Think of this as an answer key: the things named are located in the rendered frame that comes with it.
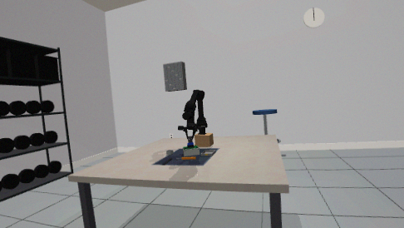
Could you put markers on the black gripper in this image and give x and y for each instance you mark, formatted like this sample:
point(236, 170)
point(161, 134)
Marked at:
point(184, 128)

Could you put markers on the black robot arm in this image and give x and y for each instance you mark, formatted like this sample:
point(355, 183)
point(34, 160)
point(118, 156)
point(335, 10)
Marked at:
point(189, 111)

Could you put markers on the dark blue-grey work mat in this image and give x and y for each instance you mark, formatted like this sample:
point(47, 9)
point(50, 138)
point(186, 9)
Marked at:
point(199, 161)

